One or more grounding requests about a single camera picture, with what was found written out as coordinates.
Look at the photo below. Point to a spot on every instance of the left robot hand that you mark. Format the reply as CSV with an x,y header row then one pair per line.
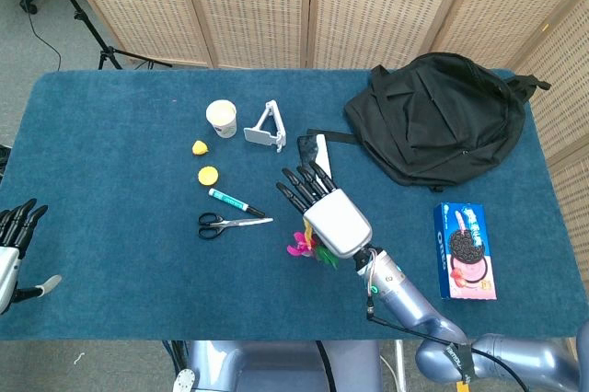
x,y
9,254

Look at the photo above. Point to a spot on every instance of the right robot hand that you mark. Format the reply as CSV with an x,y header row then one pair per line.
x,y
338,224

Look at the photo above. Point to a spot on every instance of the pink green toy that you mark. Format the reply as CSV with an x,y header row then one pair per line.
x,y
299,245

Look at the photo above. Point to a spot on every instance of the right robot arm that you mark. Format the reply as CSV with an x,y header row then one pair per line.
x,y
400,291

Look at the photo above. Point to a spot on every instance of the white folding phone stand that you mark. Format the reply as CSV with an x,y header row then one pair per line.
x,y
260,135

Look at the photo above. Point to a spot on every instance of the blue table cloth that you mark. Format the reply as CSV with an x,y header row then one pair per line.
x,y
115,226

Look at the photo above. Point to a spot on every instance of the green white marker pen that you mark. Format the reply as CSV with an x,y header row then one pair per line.
x,y
227,200

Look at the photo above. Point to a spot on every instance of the blue Oreo cookie box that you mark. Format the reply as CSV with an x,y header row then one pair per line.
x,y
465,254

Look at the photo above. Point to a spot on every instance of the yellow fluted cupcake mould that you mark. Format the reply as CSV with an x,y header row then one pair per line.
x,y
208,176

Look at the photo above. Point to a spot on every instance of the black backpack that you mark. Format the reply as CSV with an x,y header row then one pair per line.
x,y
437,125

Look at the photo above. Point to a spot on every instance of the grey robot torso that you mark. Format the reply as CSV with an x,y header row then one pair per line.
x,y
276,366

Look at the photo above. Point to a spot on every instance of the yellow crumpled cupcake mould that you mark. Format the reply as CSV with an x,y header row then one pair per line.
x,y
200,148

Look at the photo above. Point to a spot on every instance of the white floral paper cup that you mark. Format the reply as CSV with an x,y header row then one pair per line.
x,y
222,118

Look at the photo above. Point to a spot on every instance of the black tripod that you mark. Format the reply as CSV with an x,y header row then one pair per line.
x,y
87,24

